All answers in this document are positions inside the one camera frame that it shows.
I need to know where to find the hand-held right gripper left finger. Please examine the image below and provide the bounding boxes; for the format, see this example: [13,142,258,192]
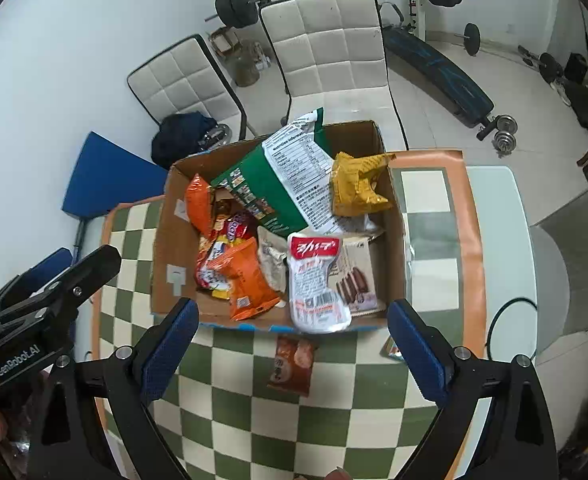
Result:
[38,298,201,480]

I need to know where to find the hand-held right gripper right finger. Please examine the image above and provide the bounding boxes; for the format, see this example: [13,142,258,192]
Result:
[387,298,560,480]

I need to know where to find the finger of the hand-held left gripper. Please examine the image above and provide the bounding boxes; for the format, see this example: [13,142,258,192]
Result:
[0,247,73,312]
[0,244,122,329]

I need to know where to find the cardboard box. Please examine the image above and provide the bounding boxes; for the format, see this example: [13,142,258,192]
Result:
[150,120,407,333]

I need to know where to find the white biscuit packet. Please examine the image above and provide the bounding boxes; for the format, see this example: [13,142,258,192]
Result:
[329,232,379,317]

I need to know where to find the large orange snack packet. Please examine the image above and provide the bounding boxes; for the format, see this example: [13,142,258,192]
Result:
[213,237,282,322]

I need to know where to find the red and white sausage packet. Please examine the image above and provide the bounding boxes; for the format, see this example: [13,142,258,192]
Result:
[287,231,352,335]

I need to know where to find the small orange snack packet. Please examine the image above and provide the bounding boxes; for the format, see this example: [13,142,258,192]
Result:
[185,173,215,238]

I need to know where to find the yellow and red chips bag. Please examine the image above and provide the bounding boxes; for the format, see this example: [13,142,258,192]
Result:
[195,210,259,300]

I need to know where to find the small white snack packet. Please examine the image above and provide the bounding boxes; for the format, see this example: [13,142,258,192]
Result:
[256,225,291,306]

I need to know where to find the yellow snack packet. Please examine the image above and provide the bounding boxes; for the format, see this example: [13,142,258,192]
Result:
[329,151,395,217]

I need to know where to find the green and white snack bag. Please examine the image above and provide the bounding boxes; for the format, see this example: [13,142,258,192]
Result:
[210,106,347,235]

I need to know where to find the blue snack bar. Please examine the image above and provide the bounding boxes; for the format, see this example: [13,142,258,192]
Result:
[380,334,405,361]

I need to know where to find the blue cushion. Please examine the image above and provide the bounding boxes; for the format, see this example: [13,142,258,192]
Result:
[62,131,169,218]

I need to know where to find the brown snack packet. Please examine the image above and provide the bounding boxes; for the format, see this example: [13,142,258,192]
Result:
[267,334,319,397]

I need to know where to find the green checkered tablecloth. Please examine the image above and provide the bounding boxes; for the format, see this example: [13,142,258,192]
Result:
[94,149,487,480]

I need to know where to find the black bag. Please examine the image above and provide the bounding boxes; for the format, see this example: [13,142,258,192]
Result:
[151,113,218,170]

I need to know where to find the grey office chair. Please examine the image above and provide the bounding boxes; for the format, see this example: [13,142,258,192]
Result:
[528,180,588,351]

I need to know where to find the white padded chair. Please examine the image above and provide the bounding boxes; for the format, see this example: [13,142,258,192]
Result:
[127,34,247,141]
[259,0,409,151]

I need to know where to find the plastic jar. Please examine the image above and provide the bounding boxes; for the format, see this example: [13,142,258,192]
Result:
[229,42,262,88]

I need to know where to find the black sit-up bench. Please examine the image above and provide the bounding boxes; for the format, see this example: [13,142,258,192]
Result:
[379,2,496,141]

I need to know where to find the small black barbell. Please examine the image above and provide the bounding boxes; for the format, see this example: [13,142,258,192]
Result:
[454,22,565,83]

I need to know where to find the black cable ring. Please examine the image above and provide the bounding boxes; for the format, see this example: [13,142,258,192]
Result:
[485,297,540,361]

